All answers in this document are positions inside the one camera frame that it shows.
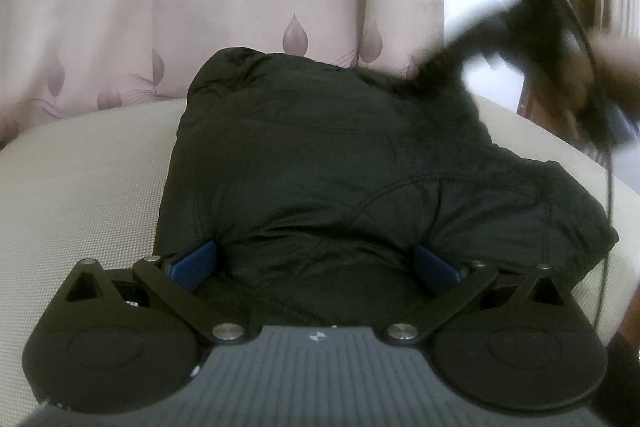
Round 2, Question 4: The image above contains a person's right hand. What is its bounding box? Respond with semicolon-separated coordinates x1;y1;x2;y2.
562;32;640;120

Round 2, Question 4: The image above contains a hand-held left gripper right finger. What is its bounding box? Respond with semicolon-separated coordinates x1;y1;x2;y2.
384;244;572;349

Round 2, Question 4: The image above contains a black cable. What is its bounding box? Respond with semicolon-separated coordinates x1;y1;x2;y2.
545;0;617;333

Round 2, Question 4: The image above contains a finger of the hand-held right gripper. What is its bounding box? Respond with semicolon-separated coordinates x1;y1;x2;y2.
407;27;506;100

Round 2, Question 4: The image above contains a black jacket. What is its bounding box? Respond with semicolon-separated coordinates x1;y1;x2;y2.
152;47;621;329

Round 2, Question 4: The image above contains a leaf printed pink curtain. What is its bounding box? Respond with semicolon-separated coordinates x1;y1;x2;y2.
0;0;447;144

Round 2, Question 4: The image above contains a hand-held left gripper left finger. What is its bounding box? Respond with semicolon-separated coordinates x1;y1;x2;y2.
60;241;247;349

